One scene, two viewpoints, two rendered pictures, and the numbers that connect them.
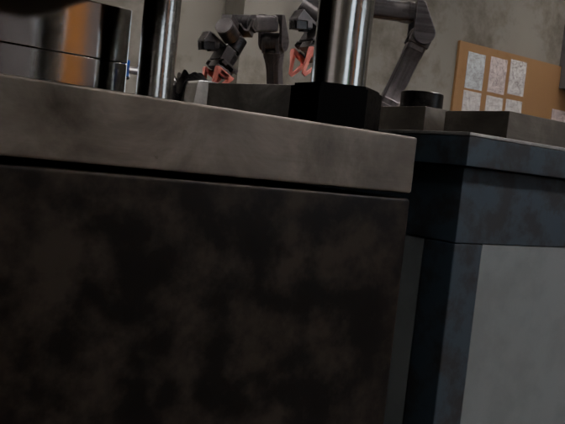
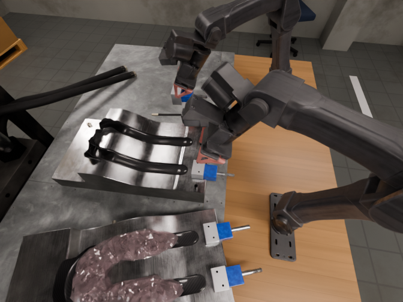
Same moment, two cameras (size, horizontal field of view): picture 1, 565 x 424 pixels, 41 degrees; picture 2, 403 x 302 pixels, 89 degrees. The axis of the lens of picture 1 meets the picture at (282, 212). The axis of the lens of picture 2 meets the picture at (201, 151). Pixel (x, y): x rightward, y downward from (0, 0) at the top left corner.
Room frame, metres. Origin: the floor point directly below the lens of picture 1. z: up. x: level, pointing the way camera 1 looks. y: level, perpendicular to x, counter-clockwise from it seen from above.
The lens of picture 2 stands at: (1.95, -0.20, 1.46)
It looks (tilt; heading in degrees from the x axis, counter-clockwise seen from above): 57 degrees down; 43
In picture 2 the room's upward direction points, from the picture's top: straight up
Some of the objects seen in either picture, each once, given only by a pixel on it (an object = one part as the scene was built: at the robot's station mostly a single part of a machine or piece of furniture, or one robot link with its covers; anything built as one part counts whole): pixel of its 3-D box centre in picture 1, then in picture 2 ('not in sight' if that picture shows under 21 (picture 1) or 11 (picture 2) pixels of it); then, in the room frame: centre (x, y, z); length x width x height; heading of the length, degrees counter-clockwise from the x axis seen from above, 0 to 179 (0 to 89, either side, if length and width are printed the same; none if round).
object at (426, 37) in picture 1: (382, 19); (333, 144); (2.23, -0.23, 1.20); 0.30 x 0.09 x 0.12; 94
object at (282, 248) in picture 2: not in sight; (285, 221); (2.23, -0.28, 0.84); 0.20 x 0.07 x 0.08; 34
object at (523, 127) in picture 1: (507, 135); not in sight; (1.25, -0.36, 0.83); 0.17 x 0.13 x 0.06; 126
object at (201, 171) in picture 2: not in sight; (213, 172); (2.18, -0.03, 0.89); 0.13 x 0.05 x 0.05; 126
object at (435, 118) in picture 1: (431, 131); not in sight; (1.43, -0.27, 0.83); 0.20 x 0.15 x 0.07; 126
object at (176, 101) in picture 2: not in sight; (189, 95); (2.35, 0.23, 0.93); 0.13 x 0.05 x 0.05; 126
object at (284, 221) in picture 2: not in sight; (290, 214); (2.23, -0.27, 0.90); 0.09 x 0.06 x 0.06; 4
